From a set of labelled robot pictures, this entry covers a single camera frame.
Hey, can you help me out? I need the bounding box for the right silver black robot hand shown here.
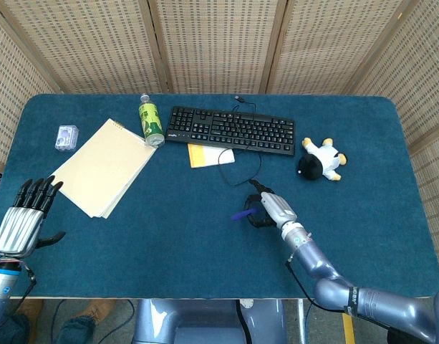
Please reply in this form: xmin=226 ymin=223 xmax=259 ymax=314
xmin=243 ymin=180 xmax=299 ymax=229

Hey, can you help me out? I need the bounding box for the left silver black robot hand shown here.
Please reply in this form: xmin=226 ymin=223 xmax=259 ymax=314
xmin=0 ymin=175 xmax=67 ymax=258

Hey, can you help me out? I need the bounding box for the black head white coat plush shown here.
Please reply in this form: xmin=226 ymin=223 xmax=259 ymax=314
xmin=298 ymin=137 xmax=349 ymax=182

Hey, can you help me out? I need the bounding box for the brown suede shoe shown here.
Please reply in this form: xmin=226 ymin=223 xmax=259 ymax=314
xmin=70 ymin=300 xmax=117 ymax=325
xmin=14 ymin=299 xmax=44 ymax=319

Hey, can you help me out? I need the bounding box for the black computer keyboard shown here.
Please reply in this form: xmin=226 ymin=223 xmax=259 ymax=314
xmin=165 ymin=105 xmax=296 ymax=158

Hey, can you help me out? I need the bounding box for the yellow and white booklet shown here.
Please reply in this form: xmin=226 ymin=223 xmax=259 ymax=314
xmin=187 ymin=142 xmax=236 ymax=169

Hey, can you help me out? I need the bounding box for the clear box of purple cards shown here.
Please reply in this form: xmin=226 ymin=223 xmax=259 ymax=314
xmin=54 ymin=124 xmax=79 ymax=153

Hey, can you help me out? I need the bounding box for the blue jeans leg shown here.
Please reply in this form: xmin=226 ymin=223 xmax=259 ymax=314
xmin=0 ymin=311 xmax=31 ymax=344
xmin=56 ymin=317 xmax=97 ymax=344

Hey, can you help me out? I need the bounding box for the blue table cloth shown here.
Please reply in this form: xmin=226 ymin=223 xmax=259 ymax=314
xmin=0 ymin=93 xmax=439 ymax=300

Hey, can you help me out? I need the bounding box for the blue grey robot torso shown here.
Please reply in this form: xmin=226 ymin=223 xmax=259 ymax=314
xmin=132 ymin=299 xmax=288 ymax=344

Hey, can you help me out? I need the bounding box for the green label plastic bottle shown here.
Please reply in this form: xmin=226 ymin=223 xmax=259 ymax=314
xmin=138 ymin=93 xmax=166 ymax=148

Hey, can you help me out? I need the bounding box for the woven wooden folding screen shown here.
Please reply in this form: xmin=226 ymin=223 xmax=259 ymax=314
xmin=0 ymin=0 xmax=439 ymax=277

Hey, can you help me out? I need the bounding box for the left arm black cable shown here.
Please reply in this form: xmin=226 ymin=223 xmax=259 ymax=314
xmin=9 ymin=263 xmax=38 ymax=312

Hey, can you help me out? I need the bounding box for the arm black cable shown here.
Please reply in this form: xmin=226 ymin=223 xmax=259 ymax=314
xmin=284 ymin=252 xmax=319 ymax=312
xmin=9 ymin=263 xmax=38 ymax=312

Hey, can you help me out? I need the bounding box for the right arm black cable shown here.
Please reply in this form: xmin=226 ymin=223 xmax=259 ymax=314
xmin=284 ymin=252 xmax=319 ymax=312

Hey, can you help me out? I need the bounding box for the black keyboard cable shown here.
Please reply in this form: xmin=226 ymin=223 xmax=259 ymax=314
xmin=217 ymin=95 xmax=263 ymax=187

